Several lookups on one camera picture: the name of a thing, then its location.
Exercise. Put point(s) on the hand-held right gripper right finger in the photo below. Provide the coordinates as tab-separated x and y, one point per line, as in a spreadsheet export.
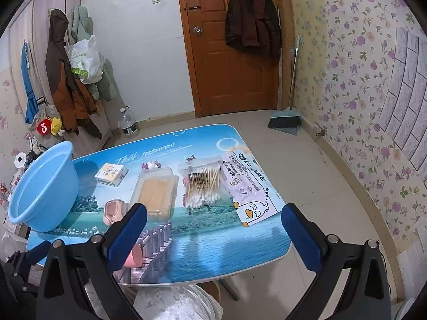
302	240

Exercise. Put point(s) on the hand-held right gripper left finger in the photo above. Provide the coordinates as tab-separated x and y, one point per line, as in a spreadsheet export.
128	236

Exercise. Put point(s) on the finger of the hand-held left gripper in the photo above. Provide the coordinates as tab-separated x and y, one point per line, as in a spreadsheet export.
37	252

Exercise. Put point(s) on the pink plastic container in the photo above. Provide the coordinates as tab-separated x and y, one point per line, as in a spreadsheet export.
136	256

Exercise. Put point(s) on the pink earphone case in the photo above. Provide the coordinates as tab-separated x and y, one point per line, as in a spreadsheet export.
115	211

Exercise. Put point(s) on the clear plastic toothpick box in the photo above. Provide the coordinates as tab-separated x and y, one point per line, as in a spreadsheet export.
156	193

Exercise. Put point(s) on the small white yellow box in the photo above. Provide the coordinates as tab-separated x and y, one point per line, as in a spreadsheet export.
111	174

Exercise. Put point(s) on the light blue plastic basin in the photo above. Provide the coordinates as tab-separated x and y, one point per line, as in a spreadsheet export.
43	186

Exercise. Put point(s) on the purple white duck print packet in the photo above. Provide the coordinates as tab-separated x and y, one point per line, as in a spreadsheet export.
250	190

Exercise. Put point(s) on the small purple white toy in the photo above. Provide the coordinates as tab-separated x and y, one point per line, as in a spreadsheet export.
150	165

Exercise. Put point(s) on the clear cotton swab bag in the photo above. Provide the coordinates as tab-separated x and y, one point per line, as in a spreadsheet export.
201	186

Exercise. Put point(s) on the blue scenery print desktop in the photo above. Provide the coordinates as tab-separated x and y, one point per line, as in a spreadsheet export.
206	240

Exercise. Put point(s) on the translucent white plastic bag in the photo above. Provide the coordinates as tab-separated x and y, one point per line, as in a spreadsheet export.
173	303

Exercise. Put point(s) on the metal table leg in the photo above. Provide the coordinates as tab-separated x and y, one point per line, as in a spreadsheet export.
230	290

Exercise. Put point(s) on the white round device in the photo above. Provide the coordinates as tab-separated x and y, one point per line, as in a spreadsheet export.
20	159

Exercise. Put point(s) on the teal dustpan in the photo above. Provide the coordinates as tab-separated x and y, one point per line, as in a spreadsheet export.
293	130

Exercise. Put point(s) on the large clear water bottle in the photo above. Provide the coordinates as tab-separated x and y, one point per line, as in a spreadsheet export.
129	126

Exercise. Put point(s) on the white foam board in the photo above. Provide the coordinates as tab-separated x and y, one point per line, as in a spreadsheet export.
413	263

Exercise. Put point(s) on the red plush pendant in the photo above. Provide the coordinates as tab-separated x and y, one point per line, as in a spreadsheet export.
43	127

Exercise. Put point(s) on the yellow plush pendant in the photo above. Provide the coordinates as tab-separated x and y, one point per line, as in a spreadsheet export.
56	125

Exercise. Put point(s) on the grey canvas bag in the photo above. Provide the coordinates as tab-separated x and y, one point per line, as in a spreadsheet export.
50	110

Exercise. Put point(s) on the blue bag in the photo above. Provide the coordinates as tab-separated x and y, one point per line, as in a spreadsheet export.
29	86

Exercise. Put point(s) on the brown orange jacket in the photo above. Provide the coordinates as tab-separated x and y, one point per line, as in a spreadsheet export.
63	83

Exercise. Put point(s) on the white green plastic bag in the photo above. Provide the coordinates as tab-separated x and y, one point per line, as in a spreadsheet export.
85	60

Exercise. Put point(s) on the brown wooden door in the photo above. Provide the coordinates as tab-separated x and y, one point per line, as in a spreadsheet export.
220	73

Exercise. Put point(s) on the silver door knob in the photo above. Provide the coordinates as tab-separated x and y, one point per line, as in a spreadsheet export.
198	30

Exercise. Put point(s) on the pale green jacket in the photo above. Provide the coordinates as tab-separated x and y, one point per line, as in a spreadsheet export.
81	23

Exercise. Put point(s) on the dark brown jacket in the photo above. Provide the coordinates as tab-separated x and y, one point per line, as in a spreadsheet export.
247	20

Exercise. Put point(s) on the light wooden wardrobe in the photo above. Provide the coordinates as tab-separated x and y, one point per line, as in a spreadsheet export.
36	23

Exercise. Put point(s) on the metal wall tap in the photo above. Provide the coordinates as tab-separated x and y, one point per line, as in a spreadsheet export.
320	133

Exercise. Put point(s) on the grey brick wall sticker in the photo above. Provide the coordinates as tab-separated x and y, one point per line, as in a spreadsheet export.
407	100

